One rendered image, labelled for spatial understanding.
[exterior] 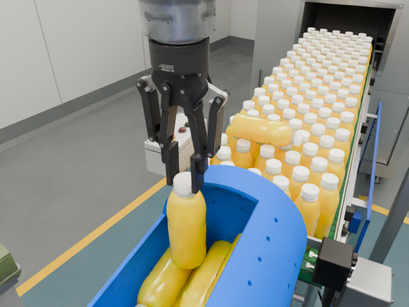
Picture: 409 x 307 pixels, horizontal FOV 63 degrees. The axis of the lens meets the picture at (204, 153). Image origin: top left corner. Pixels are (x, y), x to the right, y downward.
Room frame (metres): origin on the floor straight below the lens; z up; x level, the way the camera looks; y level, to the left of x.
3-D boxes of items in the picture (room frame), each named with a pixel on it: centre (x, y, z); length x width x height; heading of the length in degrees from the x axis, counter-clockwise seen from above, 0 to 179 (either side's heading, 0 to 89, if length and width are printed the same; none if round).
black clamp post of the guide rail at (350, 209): (0.64, -0.39, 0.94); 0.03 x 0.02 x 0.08; 154
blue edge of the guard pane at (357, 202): (1.00, -0.59, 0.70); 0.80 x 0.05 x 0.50; 154
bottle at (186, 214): (0.42, 0.03, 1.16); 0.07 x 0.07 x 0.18
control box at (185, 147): (0.85, 0.08, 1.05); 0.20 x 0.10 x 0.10; 154
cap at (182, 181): (0.42, 0.03, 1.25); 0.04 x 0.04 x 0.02
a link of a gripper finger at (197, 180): (0.41, 0.01, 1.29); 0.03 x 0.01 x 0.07; 154
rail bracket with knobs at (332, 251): (0.49, -0.29, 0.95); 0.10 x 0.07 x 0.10; 64
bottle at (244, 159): (0.79, -0.11, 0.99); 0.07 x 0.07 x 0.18
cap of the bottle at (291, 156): (0.73, -0.24, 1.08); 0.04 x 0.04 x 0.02
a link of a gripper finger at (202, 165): (0.40, -0.01, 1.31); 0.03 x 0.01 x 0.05; 64
